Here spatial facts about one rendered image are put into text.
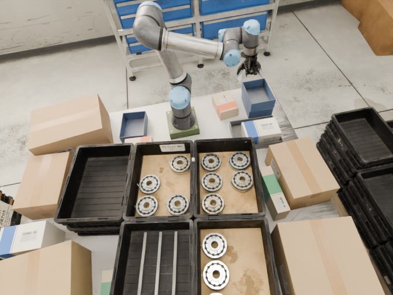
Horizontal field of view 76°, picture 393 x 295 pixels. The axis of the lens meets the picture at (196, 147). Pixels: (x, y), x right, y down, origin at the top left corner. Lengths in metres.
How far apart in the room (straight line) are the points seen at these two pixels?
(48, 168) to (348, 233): 1.42
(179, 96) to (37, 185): 0.85
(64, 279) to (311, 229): 0.98
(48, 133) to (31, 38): 2.63
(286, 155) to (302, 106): 1.52
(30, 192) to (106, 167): 0.37
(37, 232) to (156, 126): 0.85
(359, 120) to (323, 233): 1.17
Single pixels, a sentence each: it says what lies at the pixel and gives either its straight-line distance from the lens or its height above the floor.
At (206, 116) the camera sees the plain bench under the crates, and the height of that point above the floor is 0.70.
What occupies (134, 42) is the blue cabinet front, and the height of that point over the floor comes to 0.44.
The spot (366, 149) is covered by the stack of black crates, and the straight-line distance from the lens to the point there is 2.00.
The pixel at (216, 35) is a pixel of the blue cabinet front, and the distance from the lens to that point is 3.01.
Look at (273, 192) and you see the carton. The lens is 1.25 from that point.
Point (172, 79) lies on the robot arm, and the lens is 1.46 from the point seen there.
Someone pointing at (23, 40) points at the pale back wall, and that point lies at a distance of 4.17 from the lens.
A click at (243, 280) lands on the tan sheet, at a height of 0.83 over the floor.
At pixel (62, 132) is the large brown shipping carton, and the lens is 1.57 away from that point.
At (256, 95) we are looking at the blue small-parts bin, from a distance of 1.69.
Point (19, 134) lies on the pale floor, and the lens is 3.21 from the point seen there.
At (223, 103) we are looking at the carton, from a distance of 1.63.
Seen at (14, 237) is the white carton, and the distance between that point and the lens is 1.40.
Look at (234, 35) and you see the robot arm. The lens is 1.28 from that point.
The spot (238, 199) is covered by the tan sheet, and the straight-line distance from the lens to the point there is 1.20.
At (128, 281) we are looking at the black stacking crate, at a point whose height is 0.83.
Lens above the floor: 1.94
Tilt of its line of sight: 55 degrees down
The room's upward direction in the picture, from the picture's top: 7 degrees counter-clockwise
